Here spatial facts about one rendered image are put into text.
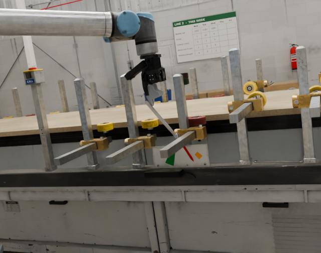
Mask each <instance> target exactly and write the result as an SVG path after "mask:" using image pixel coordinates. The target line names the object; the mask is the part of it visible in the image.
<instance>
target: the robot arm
mask: <svg viewBox="0 0 321 253"><path fill-rule="evenodd" d="M154 23H155V22H154V19H153V15H152V14H151V13H147V12H141V13H134V12H133V11H129V10H125V11H122V12H80V11H51V10H23V9H0V36H80V37H103V40H104V41H105V42H106V43H111V42H119V41H127V40H135V45H136V51H137V55H138V56H140V59H145V60H143V61H141V62H140V63H139V64H138V65H136V66H135V67H134V68H133V69H132V70H130V71H128V72H127V73H126V74H125V75H124V77H125V78H126V80H132V79H134V78H135V76H136V75H138V74H139V73H140V72H142V73H141V79H142V86H143V90H144V93H145V95H146V98H147V100H148V101H149V103H150V104H151V105H152V106H154V101H155V99H156V98H158V97H160V96H162V95H163V92H162V91H161V90H159V89H158V88H157V85H156V84H155V83H158V82H162V81H165V80H166V74H165V68H163V67H161V61H160V57H161V54H156V53H158V45H157V38H156V31H155V24H154ZM164 75H165V77H164Z"/></svg>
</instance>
